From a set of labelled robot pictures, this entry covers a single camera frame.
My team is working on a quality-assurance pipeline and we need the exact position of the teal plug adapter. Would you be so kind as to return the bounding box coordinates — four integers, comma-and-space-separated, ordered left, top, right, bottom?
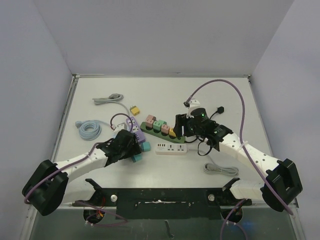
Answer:
140, 141, 151, 152
131, 153, 142, 163

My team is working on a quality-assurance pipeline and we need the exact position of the yellow plug adapter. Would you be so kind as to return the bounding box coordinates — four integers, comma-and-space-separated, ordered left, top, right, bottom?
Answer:
129, 105, 140, 116
169, 127, 177, 138

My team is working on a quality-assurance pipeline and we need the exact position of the pink plug adapter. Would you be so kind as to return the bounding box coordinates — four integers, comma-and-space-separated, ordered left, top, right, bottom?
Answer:
145, 114, 157, 129
161, 124, 170, 135

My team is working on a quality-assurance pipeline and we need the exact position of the green plug adapter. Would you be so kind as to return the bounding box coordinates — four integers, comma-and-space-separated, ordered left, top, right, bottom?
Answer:
152, 119, 167, 132

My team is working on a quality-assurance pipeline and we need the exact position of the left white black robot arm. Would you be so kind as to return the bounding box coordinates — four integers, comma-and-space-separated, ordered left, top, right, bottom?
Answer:
22, 129, 142, 216

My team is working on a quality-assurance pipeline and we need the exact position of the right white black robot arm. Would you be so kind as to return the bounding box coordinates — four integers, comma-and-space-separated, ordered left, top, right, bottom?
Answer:
173, 107, 303, 212

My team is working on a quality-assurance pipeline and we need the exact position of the green power strip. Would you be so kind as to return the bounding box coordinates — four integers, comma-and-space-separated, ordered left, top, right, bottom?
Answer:
140, 122, 186, 144

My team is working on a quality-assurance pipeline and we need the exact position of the purple power strip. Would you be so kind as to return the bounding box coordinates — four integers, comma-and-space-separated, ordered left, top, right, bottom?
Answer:
126, 116, 146, 144

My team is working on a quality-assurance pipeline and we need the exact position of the white power strip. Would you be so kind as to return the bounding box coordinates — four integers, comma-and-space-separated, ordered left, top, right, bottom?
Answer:
155, 143, 188, 156

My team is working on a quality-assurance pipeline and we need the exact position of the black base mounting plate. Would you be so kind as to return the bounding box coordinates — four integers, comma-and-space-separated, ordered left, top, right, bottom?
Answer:
85, 188, 239, 220

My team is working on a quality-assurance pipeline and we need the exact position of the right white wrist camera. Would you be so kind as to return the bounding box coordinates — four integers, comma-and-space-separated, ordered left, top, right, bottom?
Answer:
184, 98, 201, 119

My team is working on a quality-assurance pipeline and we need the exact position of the light blue coiled cord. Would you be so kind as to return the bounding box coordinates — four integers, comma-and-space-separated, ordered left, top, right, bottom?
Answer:
75, 119, 112, 140

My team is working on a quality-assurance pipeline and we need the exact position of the grey cord of purple strip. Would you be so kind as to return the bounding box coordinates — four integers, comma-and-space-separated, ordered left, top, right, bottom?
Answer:
92, 93, 131, 118

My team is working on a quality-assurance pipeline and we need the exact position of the aluminium rail frame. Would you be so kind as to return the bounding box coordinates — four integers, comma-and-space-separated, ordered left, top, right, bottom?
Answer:
32, 73, 300, 208

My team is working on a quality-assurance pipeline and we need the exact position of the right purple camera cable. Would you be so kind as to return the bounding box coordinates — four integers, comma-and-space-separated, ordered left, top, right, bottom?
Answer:
184, 79, 295, 240

